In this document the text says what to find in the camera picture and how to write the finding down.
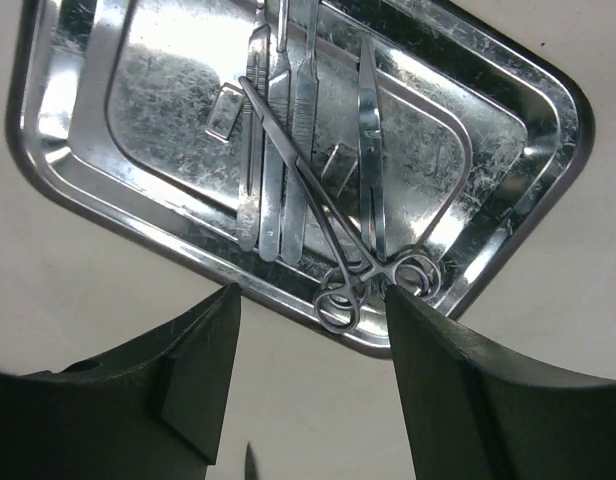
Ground steel surgical scissors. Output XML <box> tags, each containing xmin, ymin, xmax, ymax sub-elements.
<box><xmin>244</xmin><ymin>443</ymin><xmax>259</xmax><ymax>480</ymax></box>

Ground steel ringed scissors in tray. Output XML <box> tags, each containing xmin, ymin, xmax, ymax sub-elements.
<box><xmin>357</xmin><ymin>37</ymin><xmax>441</xmax><ymax>299</ymax></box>

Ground steel instrument tray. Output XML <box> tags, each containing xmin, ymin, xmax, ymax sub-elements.
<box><xmin>5</xmin><ymin>0</ymin><xmax>597</xmax><ymax>359</ymax></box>

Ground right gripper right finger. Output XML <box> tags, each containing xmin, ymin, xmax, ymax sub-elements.
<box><xmin>386</xmin><ymin>287</ymin><xmax>616</xmax><ymax>479</ymax></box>

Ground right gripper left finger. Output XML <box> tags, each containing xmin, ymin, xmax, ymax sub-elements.
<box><xmin>0</xmin><ymin>284</ymin><xmax>241</xmax><ymax>479</ymax></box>

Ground small foil blade packet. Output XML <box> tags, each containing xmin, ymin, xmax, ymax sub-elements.
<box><xmin>205</xmin><ymin>83</ymin><xmax>244</xmax><ymax>143</ymax></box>

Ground steel scalpel handle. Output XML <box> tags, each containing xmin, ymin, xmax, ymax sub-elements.
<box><xmin>236</xmin><ymin>21</ymin><xmax>270</xmax><ymax>252</ymax></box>
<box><xmin>280</xmin><ymin>1</ymin><xmax>319</xmax><ymax>265</ymax></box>
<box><xmin>258</xmin><ymin>0</ymin><xmax>291</xmax><ymax>262</ymax></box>

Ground beige surgical cloth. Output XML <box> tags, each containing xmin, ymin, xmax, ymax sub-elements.
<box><xmin>0</xmin><ymin>1</ymin><xmax>616</xmax><ymax>479</ymax></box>

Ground steel forceps with rings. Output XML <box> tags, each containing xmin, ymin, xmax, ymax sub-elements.
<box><xmin>237</xmin><ymin>75</ymin><xmax>372</xmax><ymax>334</ymax></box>

